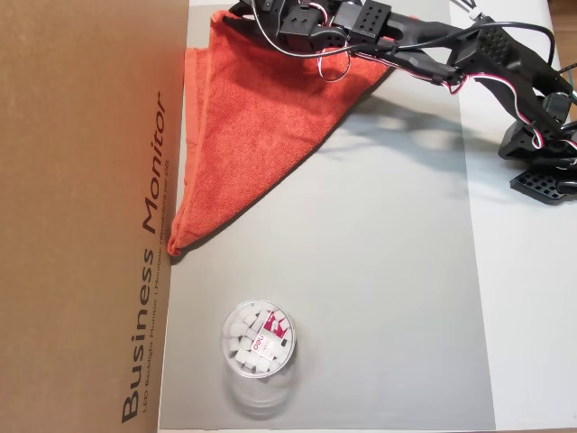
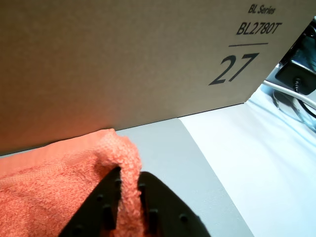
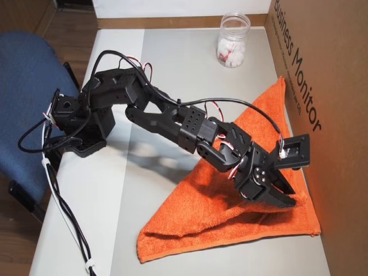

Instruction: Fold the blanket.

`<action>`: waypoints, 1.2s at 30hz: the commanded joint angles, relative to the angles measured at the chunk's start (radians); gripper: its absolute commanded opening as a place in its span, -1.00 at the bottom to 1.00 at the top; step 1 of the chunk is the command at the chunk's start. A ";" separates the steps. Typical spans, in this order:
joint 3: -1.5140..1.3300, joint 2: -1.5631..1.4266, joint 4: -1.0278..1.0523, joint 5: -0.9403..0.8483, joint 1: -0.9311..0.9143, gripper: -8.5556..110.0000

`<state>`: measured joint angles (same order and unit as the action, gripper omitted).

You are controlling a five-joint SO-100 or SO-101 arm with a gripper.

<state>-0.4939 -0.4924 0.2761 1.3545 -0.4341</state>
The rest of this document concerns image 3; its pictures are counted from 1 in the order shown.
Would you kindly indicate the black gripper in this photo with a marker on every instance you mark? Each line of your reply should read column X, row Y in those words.
column 260, row 192

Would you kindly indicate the orange terry towel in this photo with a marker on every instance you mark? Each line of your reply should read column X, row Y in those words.
column 201, row 207

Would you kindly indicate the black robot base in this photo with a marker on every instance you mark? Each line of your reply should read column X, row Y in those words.
column 95, row 143

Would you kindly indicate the brown cardboard monitor box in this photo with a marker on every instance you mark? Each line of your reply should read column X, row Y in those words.
column 339, row 86

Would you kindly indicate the red white paper label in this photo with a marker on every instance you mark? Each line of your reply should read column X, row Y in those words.
column 224, row 54

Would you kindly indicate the grey table mat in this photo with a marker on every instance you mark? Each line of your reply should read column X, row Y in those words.
column 178, row 57

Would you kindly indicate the clear plastic jar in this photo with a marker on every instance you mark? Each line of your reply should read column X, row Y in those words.
column 233, row 28

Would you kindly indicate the blue office chair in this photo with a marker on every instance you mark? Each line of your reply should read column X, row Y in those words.
column 23, row 100

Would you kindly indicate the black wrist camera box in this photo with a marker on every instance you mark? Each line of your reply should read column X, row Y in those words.
column 300, row 149

